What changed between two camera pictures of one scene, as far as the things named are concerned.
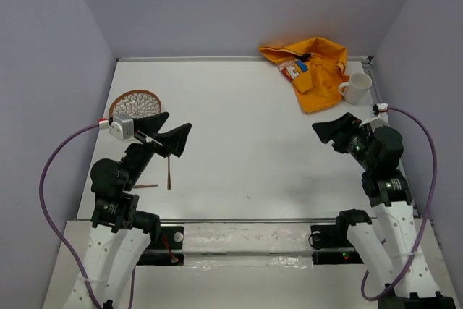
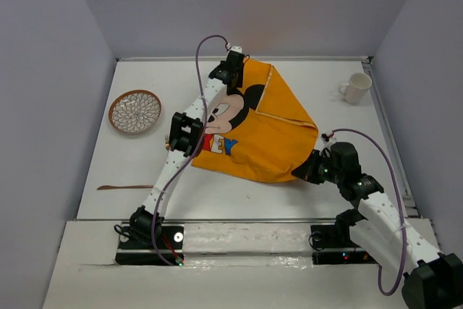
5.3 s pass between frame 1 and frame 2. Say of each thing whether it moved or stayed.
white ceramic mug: stayed
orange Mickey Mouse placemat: moved
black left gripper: moved
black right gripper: moved
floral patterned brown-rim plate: stayed
